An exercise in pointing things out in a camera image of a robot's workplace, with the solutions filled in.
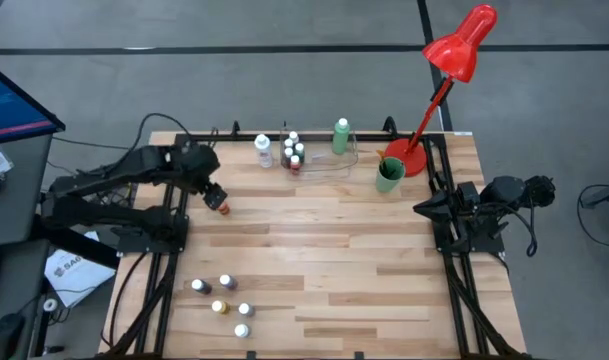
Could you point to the green plastic cup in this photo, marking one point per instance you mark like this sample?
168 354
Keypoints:
382 187

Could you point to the orange small paint bottle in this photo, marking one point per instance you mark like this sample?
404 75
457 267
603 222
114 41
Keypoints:
225 210

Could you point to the red desk lamp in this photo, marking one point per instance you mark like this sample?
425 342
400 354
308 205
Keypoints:
454 52

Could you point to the large green paint bottle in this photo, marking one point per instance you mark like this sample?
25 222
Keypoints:
341 140

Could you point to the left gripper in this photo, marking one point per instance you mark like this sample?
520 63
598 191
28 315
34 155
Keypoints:
199 165

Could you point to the grey desk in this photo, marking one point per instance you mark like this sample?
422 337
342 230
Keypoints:
19 200

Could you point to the dark brown small paint bottle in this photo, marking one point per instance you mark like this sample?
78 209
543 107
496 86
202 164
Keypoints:
288 143

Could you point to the red small paint bottle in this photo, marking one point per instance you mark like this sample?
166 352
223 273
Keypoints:
295 162

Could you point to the purple small paint bottle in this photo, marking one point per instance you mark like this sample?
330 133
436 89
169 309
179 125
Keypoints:
226 280

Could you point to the yellow small paint bottle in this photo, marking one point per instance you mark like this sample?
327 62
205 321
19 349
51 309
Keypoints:
218 306

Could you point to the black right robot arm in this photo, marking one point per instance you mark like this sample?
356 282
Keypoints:
504 190

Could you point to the black computer mouse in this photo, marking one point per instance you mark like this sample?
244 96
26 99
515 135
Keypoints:
4 335

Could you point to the large white paint bottle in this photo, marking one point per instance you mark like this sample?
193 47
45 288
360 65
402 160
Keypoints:
264 150

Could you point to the black desk foot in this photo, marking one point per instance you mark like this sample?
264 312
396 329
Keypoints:
74 245

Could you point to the dark green small paint bottle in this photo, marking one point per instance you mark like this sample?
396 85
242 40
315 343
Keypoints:
300 150

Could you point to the white small paint bottle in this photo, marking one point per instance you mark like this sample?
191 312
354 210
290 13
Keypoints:
242 330

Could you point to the white tape roll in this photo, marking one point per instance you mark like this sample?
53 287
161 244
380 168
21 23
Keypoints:
45 305

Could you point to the computer monitor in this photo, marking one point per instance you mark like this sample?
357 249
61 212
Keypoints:
9 107

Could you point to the clear plastic bin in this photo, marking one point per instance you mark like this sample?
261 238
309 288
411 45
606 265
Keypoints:
324 167

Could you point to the dark desk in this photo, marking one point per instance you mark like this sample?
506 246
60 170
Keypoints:
14 280

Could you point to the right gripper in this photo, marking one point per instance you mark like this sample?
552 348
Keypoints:
468 199

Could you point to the white printed paper sheet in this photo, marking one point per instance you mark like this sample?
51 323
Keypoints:
79 280

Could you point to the black small paint bottle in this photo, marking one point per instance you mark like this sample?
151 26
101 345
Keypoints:
198 285
293 135

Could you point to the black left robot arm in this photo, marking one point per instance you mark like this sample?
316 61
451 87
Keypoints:
109 172

